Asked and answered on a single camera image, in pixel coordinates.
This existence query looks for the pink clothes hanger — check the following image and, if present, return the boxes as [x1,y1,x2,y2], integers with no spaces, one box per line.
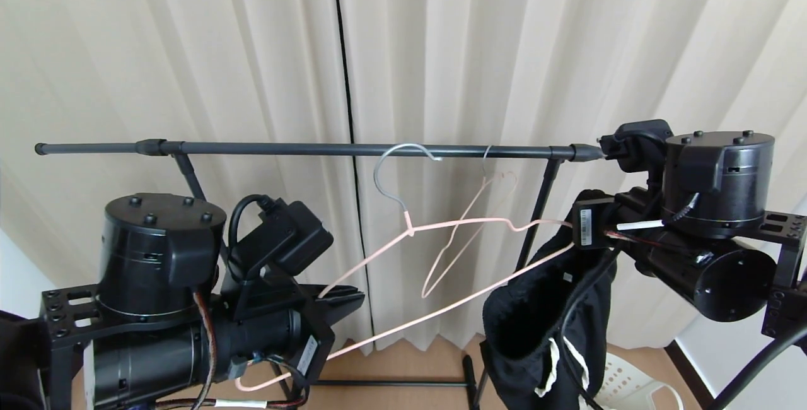
[421,145,519,299]
[235,143,576,393]

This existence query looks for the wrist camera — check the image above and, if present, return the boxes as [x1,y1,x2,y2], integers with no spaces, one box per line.
[227,196,335,321]
[598,120,674,174]

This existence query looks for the beige curtain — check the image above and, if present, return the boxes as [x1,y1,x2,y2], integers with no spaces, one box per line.
[0,0,807,366]

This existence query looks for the black shorts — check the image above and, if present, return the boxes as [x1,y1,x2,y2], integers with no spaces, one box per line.
[480,189,622,410]

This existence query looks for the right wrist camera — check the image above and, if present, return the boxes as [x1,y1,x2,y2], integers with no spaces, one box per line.
[598,120,674,174]

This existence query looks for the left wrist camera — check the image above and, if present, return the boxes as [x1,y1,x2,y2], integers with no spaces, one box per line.
[227,196,335,321]

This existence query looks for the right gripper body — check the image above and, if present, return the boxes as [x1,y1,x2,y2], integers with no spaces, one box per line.
[571,186,666,254]

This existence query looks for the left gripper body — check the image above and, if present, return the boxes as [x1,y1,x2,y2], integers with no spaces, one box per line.
[214,305,337,392]

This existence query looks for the white laundry basket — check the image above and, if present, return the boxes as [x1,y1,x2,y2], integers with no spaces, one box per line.
[580,352,685,410]

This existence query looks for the black clothes rack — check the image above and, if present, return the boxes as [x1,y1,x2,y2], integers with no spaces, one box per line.
[35,139,606,410]

